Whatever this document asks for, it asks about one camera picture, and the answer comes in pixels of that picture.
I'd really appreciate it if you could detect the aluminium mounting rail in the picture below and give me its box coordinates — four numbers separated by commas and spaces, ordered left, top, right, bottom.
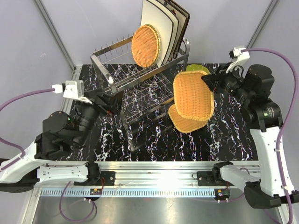
30, 161, 262, 199

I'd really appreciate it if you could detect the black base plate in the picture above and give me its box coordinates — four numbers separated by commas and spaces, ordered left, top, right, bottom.
192, 171, 234, 187
74, 171, 116, 187

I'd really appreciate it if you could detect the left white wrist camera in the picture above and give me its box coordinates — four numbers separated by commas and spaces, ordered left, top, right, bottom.
52, 80, 92, 104

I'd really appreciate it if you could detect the stainless steel dish rack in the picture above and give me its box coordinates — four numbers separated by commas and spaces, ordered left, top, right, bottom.
88, 38, 190, 154

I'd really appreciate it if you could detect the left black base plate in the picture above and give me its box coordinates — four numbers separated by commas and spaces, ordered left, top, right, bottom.
74, 171, 116, 187

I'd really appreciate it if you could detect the white middle square plate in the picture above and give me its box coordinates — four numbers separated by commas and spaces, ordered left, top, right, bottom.
156, 0, 179, 64

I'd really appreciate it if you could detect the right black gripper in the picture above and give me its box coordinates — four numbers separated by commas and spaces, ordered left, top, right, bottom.
202, 61, 253, 104

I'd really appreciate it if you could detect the round woven wicker plate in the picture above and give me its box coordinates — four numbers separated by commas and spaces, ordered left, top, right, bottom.
131, 25, 157, 68

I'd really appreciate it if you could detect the cream black-rimmed square plate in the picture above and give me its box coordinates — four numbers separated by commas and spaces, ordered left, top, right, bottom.
140, 0, 178, 67

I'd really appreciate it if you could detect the green polka dot plate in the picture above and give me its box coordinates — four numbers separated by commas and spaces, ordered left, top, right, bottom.
186, 64, 210, 75

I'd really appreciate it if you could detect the dark brown square plate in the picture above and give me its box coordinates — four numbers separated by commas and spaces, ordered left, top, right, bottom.
167, 0, 190, 59

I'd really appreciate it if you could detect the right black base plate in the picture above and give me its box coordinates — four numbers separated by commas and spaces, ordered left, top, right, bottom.
192, 171, 234, 187

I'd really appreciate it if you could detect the woven wicker tray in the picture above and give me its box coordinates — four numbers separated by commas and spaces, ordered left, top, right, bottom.
173, 70, 214, 121
168, 104, 207, 133

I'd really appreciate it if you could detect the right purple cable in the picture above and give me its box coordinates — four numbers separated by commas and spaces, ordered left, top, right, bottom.
193, 48, 299, 224

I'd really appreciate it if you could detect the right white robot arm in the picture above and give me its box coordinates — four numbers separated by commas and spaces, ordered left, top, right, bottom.
201, 64, 299, 209

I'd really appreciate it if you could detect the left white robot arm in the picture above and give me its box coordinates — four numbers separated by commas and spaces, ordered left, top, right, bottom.
0, 91, 123, 193

